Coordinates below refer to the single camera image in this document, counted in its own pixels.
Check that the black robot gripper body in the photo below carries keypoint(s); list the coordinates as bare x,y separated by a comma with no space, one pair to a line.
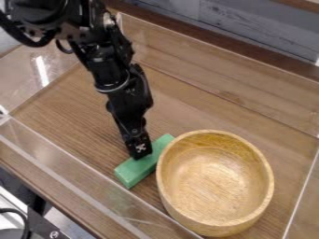
130,98

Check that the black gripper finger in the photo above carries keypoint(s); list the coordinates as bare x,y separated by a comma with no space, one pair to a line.
139,145
123,132

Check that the green rectangular block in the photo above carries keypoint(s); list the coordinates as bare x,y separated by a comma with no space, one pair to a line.
132,171

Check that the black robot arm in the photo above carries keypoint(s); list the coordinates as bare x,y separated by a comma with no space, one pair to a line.
83,28

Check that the brown wooden bowl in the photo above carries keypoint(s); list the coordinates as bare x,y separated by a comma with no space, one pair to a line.
215,182

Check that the clear acrylic corner bracket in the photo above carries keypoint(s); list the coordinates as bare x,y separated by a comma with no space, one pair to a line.
119,21

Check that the black metal frame corner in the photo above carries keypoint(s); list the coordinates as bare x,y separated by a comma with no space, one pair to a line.
42,229

